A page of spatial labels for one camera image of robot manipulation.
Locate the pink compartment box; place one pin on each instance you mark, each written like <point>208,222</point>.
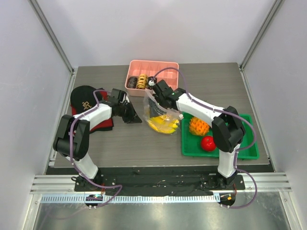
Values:
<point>140,72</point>

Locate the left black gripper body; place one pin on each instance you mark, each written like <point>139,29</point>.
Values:
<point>123,109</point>

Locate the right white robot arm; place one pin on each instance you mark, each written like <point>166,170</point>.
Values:
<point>227,128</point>

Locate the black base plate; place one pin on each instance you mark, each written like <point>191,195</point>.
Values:
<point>160,181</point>

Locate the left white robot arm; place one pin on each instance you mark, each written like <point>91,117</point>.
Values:
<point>72,136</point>

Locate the clear zip top bag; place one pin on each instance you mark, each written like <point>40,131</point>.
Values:
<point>172,114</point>

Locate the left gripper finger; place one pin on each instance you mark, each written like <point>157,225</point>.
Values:
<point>130,109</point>
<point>128,118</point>

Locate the dark chocolate donut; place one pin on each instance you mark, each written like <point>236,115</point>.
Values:
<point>132,82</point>

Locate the fake pineapple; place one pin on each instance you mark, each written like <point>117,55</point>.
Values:
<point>198,127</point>

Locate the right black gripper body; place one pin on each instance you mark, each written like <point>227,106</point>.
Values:
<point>158,100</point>

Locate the red fake apple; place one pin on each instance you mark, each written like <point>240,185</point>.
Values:
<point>208,144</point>

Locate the black sprinkled donut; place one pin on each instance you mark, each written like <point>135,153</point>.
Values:
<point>151,81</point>

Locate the yellow fake banana bunch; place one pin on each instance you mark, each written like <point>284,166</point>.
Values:
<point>163,124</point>

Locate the aluminium frame post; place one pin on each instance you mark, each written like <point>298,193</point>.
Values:
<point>48,29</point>
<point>274,9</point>

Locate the right aluminium frame post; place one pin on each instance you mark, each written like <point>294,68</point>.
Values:
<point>274,9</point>

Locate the left aluminium frame post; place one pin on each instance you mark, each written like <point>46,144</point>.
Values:
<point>48,29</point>

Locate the slotted cable duct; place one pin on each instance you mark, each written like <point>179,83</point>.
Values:
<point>95,198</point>

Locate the green plastic tray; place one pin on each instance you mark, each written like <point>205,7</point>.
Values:
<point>191,144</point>

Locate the yellow striped donut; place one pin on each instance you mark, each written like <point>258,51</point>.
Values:
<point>142,82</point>

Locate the black and red cap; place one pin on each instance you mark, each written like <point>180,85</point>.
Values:
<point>82,99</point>

